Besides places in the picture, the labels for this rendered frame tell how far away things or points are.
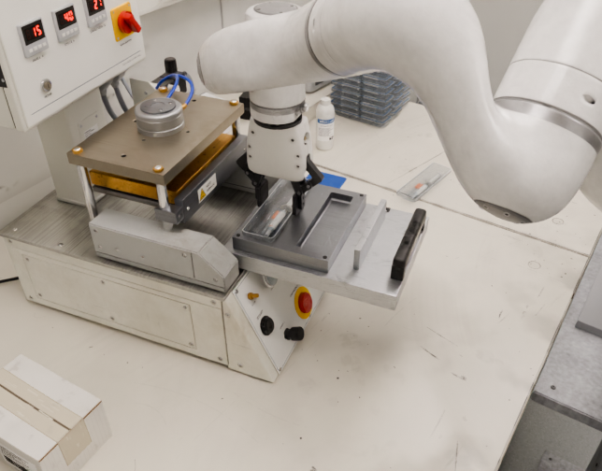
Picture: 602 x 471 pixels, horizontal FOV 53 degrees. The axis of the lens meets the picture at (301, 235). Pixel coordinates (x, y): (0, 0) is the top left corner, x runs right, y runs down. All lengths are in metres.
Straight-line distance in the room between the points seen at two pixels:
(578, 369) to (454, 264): 0.33
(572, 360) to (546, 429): 0.88
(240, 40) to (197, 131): 0.30
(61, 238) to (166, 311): 0.24
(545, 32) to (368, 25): 0.15
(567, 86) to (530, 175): 0.08
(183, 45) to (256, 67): 1.08
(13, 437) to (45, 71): 0.54
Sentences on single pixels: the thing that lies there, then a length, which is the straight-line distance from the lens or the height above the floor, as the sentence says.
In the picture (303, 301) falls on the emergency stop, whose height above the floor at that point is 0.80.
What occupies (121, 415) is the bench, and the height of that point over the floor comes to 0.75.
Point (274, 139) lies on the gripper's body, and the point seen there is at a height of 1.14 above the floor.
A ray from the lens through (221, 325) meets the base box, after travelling 1.02.
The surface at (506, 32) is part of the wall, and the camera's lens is 3.31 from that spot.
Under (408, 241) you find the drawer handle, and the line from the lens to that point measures 0.95.
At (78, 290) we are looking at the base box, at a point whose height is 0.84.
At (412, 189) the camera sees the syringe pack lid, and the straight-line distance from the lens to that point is 1.52.
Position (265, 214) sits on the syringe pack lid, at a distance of 1.01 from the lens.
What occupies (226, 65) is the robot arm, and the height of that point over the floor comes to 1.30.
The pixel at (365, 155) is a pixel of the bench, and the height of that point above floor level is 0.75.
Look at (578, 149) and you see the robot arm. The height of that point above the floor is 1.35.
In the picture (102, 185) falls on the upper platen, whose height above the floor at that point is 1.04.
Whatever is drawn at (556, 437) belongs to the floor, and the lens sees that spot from 2.06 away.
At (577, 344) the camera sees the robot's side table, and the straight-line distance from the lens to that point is 1.24.
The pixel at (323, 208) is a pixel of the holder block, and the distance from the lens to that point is 1.06.
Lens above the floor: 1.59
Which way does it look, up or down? 37 degrees down
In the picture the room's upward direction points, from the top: straight up
